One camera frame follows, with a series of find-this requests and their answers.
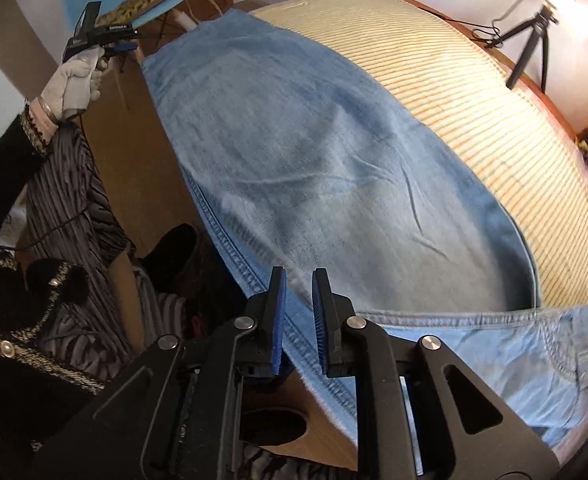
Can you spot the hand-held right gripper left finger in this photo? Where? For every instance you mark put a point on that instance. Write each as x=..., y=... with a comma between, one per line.
x=275, y=325

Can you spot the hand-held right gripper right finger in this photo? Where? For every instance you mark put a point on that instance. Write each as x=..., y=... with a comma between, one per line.
x=320, y=325

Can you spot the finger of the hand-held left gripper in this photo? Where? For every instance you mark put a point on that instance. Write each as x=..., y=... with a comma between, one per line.
x=124, y=48

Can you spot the grey-blue pillow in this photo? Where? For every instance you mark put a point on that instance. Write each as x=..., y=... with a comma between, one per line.
x=324, y=160

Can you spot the person's left hand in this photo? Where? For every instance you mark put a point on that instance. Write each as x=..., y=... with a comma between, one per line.
x=71, y=82

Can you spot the black shoe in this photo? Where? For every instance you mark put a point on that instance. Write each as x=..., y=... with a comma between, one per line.
x=170, y=255
x=274, y=427

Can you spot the grey striped skirt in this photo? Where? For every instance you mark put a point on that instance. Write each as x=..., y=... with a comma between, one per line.
x=69, y=210

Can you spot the yellow striped bed sheet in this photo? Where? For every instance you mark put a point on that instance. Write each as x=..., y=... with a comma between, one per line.
x=499, y=135

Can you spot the black trimmed jacket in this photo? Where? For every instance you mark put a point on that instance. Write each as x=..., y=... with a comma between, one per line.
x=9, y=360

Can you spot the black tripod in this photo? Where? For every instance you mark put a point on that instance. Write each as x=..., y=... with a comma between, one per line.
x=530, y=35

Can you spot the wooden bed frame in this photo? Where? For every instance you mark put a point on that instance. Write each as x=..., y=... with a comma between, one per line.
x=544, y=96

